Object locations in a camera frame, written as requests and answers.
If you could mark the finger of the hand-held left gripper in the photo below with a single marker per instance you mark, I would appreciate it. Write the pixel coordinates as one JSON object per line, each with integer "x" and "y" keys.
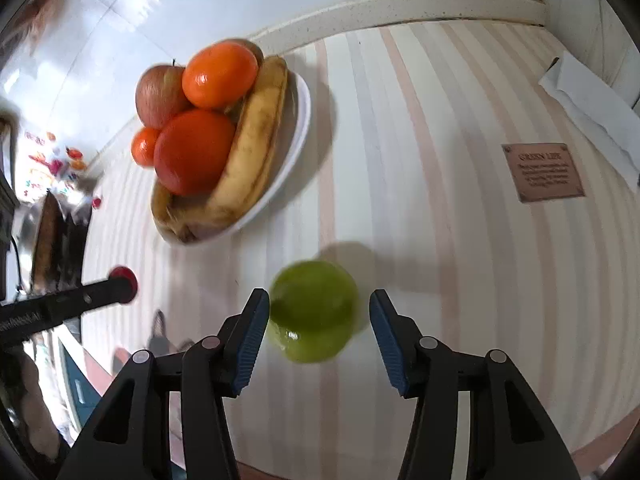
{"x": 95, "y": 294}

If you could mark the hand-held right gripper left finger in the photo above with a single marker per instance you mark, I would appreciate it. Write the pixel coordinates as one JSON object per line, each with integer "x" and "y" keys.
{"x": 250, "y": 340}

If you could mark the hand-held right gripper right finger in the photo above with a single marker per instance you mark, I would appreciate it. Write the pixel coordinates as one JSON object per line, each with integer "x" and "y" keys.
{"x": 392, "y": 345}

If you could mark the red cherry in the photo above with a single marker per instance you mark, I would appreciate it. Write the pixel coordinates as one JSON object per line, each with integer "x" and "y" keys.
{"x": 125, "y": 279}
{"x": 97, "y": 202}

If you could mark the green apple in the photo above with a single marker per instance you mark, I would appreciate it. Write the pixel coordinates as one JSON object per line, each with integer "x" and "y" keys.
{"x": 315, "y": 310}

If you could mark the small orange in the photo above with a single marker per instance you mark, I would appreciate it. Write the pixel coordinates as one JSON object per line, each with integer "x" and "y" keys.
{"x": 145, "y": 147}

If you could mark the large orange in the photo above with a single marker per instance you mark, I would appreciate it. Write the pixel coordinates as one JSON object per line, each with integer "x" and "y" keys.
{"x": 195, "y": 152}

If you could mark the red apple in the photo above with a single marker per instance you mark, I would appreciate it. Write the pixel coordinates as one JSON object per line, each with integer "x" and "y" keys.
{"x": 252, "y": 50}
{"x": 160, "y": 95}

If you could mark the white round plate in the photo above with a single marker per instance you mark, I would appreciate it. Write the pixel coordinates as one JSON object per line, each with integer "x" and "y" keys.
{"x": 295, "y": 125}

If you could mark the medium orange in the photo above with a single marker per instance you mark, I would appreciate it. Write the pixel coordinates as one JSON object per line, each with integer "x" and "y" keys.
{"x": 220, "y": 75}

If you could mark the teal box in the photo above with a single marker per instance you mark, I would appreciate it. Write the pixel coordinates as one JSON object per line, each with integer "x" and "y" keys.
{"x": 75, "y": 375}

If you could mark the spotted yellow banana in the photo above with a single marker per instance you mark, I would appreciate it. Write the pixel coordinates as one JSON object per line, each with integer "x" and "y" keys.
{"x": 167, "y": 210}
{"x": 255, "y": 145}

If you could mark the colourful printed sheet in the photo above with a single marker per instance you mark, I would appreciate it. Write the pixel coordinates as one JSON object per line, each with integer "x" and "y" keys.
{"x": 55, "y": 160}

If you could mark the brown printed label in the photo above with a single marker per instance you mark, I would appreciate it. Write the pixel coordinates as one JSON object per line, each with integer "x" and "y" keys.
{"x": 542, "y": 172}

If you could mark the white folded tissue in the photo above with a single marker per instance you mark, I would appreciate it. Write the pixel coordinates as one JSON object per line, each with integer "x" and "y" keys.
{"x": 590, "y": 105}

